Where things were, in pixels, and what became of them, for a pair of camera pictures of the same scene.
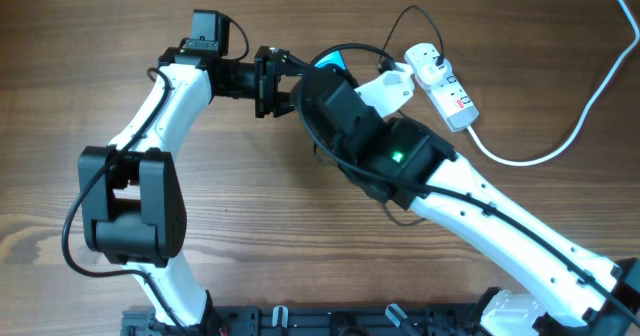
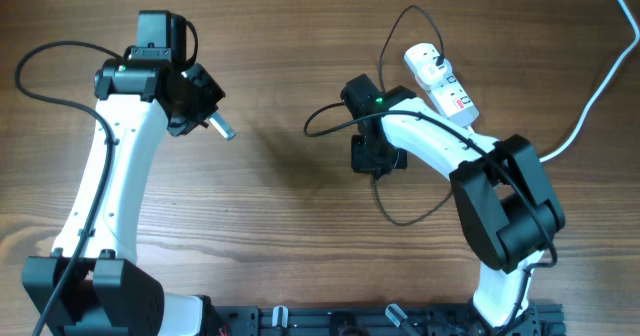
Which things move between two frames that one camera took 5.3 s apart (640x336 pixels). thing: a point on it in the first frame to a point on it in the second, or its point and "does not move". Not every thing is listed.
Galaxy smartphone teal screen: x=331 y=58 to x=222 y=126
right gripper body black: x=347 y=76 to x=376 y=157
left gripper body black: x=265 y=85 to x=203 y=94
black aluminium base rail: x=317 y=320 does not move
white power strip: x=452 y=98 does not move
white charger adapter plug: x=423 y=62 does not move
